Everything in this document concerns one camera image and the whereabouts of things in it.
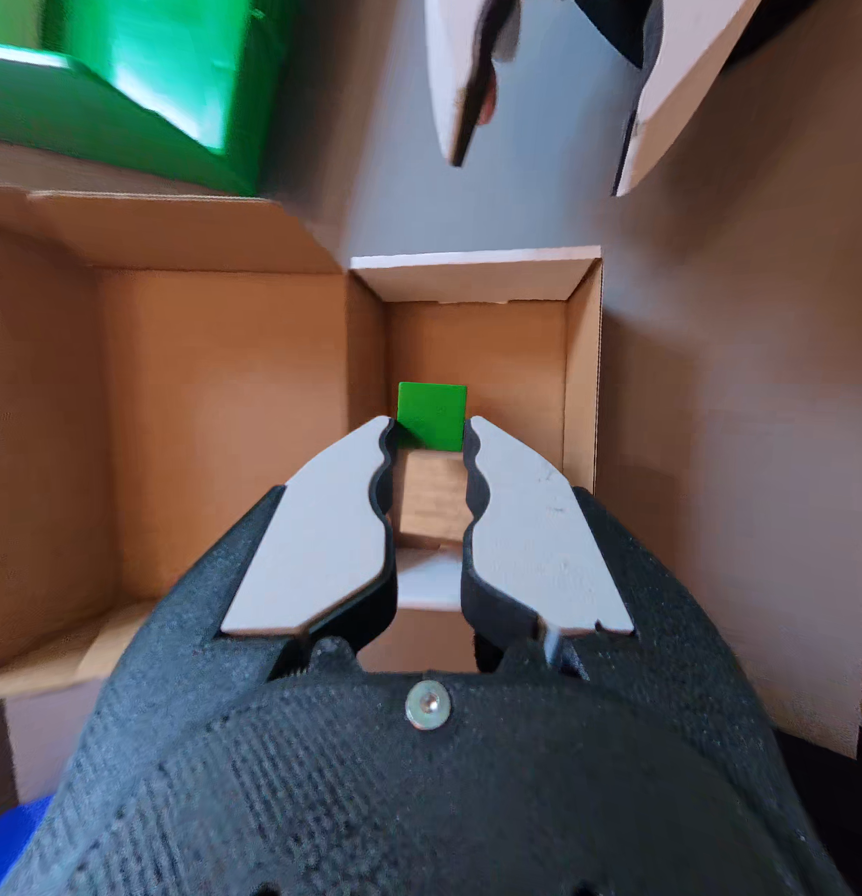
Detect green plastic bin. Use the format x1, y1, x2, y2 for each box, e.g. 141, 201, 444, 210
0, 0, 300, 198

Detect white cardboard mailer box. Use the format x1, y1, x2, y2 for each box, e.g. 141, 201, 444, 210
0, 183, 604, 704

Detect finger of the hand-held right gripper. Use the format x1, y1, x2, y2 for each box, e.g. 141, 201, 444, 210
609, 0, 762, 198
424, 0, 524, 169

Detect blue plastic bin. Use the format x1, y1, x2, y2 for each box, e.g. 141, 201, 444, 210
0, 794, 56, 896

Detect green wooden cube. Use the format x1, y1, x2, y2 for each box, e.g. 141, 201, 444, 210
396, 381, 468, 453

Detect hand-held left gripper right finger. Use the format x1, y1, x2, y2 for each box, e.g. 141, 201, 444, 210
460, 415, 636, 669

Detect natural wooden cube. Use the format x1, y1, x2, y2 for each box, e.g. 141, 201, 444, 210
391, 450, 474, 548

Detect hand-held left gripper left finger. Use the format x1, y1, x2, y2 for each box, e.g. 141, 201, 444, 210
220, 415, 398, 639

